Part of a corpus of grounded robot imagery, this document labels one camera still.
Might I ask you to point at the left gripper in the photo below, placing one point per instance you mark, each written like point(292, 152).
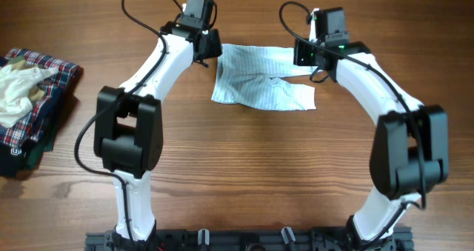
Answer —
point(214, 38)

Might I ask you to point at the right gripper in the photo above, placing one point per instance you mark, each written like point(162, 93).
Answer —
point(300, 49)

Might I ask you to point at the light blue striped baby pants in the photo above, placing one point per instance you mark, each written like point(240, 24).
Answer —
point(255, 76)

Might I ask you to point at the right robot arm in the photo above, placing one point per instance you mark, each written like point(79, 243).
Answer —
point(410, 153)

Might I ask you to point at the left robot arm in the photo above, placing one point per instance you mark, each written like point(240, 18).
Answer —
point(129, 136)

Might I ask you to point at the dark green folded garment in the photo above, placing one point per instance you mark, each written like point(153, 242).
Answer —
point(35, 150)

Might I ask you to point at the olive green garment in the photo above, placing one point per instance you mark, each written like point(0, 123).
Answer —
point(20, 63)

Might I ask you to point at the white baby garment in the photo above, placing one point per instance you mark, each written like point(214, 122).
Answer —
point(15, 87)

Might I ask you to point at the red blue plaid shirt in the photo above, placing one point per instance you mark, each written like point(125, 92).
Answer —
point(68, 71)

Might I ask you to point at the navy blue folded garment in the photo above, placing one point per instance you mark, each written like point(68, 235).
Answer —
point(13, 158)

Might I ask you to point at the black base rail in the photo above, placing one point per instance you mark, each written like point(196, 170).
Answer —
point(319, 238)

